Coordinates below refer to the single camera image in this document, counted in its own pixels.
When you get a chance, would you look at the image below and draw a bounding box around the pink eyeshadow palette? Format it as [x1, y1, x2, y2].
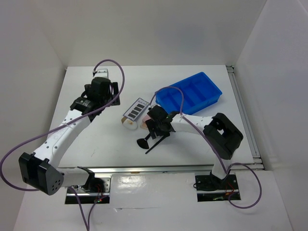
[140, 122, 148, 129]

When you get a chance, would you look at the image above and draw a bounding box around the black slim makeup brush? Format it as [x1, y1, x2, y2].
[145, 136, 167, 154]

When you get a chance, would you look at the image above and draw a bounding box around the black fan makeup brush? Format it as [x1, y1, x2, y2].
[137, 134, 153, 150]

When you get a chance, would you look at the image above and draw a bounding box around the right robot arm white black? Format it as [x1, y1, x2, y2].
[145, 105, 244, 189]

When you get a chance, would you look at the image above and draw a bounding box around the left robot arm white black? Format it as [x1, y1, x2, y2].
[18, 77, 120, 195]

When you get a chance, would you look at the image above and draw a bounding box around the blue plastic divided bin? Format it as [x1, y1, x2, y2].
[155, 72, 222, 115]

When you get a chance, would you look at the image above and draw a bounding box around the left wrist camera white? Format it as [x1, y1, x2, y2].
[92, 68, 109, 79]

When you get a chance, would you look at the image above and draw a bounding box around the aluminium rail front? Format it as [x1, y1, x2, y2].
[88, 165, 213, 174]

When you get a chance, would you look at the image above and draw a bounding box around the aluminium rail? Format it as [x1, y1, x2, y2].
[88, 165, 213, 174]
[226, 66, 265, 170]

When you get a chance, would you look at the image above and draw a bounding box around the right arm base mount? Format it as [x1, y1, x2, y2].
[193, 174, 241, 202]

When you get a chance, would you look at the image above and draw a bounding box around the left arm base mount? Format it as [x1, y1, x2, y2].
[65, 174, 112, 205]

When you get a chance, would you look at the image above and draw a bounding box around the aluminium rail right side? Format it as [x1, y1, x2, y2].
[226, 66, 265, 170]

